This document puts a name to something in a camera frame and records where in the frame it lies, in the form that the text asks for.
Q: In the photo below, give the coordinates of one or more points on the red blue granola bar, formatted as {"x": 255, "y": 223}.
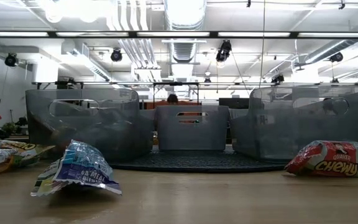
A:
{"x": 328, "y": 155}

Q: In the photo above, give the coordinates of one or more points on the person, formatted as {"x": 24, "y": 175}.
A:
{"x": 172, "y": 99}

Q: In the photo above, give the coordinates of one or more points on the orange partition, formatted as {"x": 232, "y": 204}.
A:
{"x": 160, "y": 104}

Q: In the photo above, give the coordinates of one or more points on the translucent grey plastic bin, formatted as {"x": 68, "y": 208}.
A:
{"x": 120, "y": 102}
{"x": 291, "y": 137}
{"x": 166, "y": 133}

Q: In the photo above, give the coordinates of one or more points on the dark round divided tray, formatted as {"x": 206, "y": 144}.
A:
{"x": 197, "y": 161}

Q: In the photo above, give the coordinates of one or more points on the black background monitor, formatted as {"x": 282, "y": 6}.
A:
{"x": 233, "y": 103}

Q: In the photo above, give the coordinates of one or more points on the black ceiling spotlight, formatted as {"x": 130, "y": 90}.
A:
{"x": 11, "y": 59}
{"x": 116, "y": 55}
{"x": 223, "y": 51}
{"x": 336, "y": 57}
{"x": 278, "y": 78}

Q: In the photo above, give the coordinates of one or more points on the background green plant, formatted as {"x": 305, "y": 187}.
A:
{"x": 9, "y": 127}

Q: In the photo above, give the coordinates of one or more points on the background black frame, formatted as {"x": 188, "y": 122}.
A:
{"x": 176, "y": 83}

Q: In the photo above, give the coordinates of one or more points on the black aluminium rig frame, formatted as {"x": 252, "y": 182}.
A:
{"x": 213, "y": 34}

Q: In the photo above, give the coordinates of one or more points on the silver ventilation duct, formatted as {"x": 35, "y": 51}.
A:
{"x": 185, "y": 18}

